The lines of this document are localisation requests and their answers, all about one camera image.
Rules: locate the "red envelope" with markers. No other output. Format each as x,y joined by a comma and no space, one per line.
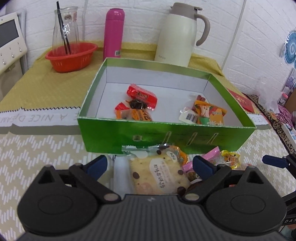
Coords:
243,101

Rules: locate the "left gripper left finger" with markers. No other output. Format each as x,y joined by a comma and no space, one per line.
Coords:
87,176

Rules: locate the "clear glass carafe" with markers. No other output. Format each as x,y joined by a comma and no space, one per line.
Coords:
69,16

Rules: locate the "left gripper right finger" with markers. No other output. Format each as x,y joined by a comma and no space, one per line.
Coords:
213,177

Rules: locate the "red wafer snack packet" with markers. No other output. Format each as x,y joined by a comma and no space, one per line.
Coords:
149,98

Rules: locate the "pink chips snack bag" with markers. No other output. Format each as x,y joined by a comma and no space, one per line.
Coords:
202,167

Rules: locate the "blue paper fan decoration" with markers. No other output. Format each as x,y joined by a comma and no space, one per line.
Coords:
288,50

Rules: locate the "yellow green tablecloth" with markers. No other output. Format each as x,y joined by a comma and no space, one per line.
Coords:
43,87

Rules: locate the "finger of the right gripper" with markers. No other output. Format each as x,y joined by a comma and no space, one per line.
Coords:
275,161

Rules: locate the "pink thermos bottle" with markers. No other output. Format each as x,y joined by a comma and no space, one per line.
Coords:
113,33

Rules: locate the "chocolate chip bread packet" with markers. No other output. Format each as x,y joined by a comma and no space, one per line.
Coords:
155,170

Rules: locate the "red date snack packet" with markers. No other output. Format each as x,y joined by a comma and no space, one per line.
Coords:
134,110

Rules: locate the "cream thermos jug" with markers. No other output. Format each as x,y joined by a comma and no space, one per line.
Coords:
177,38

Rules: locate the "orange cartoon snack packets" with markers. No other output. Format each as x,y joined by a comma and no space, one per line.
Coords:
201,112

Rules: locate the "yellow jelly cup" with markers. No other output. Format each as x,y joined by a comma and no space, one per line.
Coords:
232,159

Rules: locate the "white water dispenser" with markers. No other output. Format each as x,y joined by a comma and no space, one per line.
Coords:
13,51

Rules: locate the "small pink lid bottle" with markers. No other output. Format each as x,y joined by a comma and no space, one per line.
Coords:
283,99

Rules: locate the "white power strip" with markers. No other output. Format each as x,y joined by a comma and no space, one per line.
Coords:
289,132

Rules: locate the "red plastic basket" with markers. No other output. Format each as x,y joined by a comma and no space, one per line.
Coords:
74,62

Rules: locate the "green cardboard box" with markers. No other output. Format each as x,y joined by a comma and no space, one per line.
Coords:
175,88

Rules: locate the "orange clear pastry bag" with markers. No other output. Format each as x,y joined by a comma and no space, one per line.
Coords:
181,156

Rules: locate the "clear plastic bag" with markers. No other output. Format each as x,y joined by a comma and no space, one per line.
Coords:
268,95

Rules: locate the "black chopsticks pair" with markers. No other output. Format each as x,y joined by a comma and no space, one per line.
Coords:
63,35

